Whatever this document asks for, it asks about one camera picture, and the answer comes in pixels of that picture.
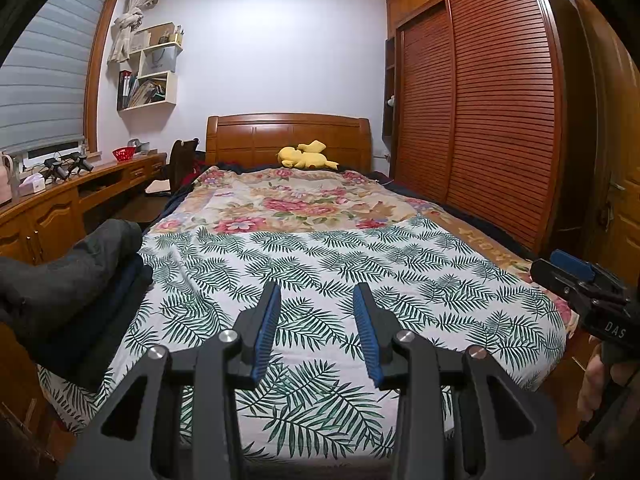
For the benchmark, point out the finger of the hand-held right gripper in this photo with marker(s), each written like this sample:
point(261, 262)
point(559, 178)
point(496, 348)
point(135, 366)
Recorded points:
point(555, 280)
point(572, 262)

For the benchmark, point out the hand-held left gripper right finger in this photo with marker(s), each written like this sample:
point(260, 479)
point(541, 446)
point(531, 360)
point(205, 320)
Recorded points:
point(369, 335)

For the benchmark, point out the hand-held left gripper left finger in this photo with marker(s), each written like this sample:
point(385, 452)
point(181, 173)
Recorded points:
point(266, 330)

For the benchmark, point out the black jacket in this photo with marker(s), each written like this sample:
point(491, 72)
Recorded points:
point(75, 270)

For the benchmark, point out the folded navy clothes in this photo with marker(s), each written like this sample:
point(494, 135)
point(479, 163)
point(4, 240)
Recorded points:
point(100, 330)

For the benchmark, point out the person's right hand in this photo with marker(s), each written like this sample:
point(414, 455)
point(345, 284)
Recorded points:
point(590, 385)

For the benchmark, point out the leaf print bed sheet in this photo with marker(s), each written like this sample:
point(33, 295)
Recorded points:
point(325, 265)

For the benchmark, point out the floral blanket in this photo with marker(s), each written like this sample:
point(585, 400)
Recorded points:
point(300, 195)

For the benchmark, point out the wooden door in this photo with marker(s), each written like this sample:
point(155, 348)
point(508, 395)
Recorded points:
point(615, 125)

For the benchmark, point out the wooden louvered wardrobe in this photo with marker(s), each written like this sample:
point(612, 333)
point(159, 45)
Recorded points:
point(500, 110)

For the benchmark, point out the yellow plush toy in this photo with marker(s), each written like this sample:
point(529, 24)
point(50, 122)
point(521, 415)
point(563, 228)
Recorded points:
point(307, 159)

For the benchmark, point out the dark wooden chair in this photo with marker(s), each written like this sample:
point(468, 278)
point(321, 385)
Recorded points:
point(182, 160)

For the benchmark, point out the wooden bed headboard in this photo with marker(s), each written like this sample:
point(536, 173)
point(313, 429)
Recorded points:
point(250, 140)

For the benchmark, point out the red basket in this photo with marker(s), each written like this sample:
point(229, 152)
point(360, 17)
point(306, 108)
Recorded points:
point(124, 155)

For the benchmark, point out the wooden desk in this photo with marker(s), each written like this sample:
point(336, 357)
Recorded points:
point(45, 220)

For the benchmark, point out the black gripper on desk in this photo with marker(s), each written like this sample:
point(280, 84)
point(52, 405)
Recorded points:
point(56, 170)
point(81, 162)

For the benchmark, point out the row of books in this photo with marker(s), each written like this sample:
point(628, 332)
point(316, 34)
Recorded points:
point(142, 91)

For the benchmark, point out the pink tissue box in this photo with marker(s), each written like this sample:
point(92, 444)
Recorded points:
point(31, 186)

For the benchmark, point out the grey paper bag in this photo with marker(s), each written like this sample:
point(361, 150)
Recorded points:
point(161, 60)

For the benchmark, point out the pink jug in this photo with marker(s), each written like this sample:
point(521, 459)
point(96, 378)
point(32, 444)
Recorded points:
point(5, 182)

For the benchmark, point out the tied beige curtain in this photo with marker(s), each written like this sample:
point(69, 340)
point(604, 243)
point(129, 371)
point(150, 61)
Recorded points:
point(127, 25)

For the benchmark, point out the grey window blind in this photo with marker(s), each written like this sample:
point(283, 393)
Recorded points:
point(40, 80)

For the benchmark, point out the white wall shelf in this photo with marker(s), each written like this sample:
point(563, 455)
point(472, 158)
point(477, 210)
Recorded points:
point(170, 90)

